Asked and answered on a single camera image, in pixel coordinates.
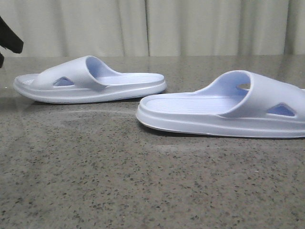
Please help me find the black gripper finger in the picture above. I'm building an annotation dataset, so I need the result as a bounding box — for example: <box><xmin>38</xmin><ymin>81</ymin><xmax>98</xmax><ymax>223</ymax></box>
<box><xmin>0</xmin><ymin>18</ymin><xmax>24</xmax><ymax>53</ymax></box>

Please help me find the light blue slipper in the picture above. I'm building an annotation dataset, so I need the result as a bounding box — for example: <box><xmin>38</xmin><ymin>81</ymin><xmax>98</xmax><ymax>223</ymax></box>
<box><xmin>13</xmin><ymin>56</ymin><xmax>166</xmax><ymax>104</ymax></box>
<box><xmin>136</xmin><ymin>70</ymin><xmax>305</xmax><ymax>138</ymax></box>

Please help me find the pale grey-green curtain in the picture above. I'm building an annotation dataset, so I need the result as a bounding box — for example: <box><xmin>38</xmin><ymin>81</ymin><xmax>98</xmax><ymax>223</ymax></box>
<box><xmin>0</xmin><ymin>0</ymin><xmax>305</xmax><ymax>57</ymax></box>

